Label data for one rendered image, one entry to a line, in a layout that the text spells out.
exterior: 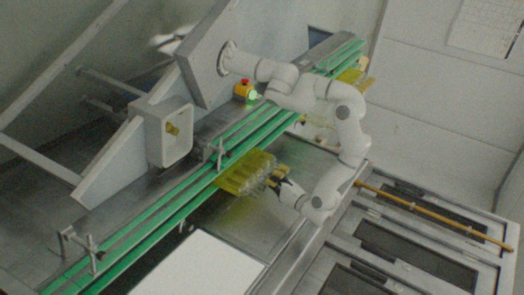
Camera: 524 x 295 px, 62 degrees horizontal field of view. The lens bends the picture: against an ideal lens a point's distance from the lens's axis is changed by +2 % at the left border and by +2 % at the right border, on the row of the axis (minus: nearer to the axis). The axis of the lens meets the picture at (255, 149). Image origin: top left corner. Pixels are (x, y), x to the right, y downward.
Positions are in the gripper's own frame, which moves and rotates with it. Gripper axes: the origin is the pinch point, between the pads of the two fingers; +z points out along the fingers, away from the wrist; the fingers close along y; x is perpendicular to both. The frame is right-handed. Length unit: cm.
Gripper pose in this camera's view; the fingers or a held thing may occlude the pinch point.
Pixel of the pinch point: (274, 183)
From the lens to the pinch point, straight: 182.6
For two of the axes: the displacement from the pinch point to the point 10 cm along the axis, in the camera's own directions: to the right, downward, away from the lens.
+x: -7.2, 3.4, -6.1
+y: 1.0, -8.1, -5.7
